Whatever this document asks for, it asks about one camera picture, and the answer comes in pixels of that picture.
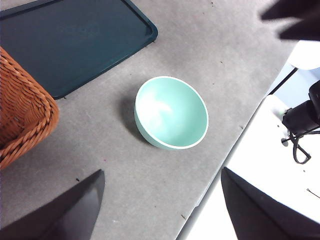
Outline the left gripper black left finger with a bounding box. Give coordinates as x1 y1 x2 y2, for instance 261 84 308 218
0 169 106 240

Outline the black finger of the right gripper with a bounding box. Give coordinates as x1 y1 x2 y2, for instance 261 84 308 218
279 12 320 41
260 0 320 21

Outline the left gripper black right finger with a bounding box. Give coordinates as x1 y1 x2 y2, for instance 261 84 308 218
221 166 320 240

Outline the teal ceramic bowl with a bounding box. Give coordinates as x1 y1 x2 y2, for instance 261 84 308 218
134 75 210 150

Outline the white rounded panel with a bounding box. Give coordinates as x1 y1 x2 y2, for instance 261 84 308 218
287 39 320 71

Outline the brown wicker basket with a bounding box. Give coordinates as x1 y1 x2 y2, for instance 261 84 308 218
0 46 60 171

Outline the black rectangular tray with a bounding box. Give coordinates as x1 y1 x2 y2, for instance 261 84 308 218
0 0 159 100

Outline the black cable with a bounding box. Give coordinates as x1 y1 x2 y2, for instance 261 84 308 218
281 131 313 165

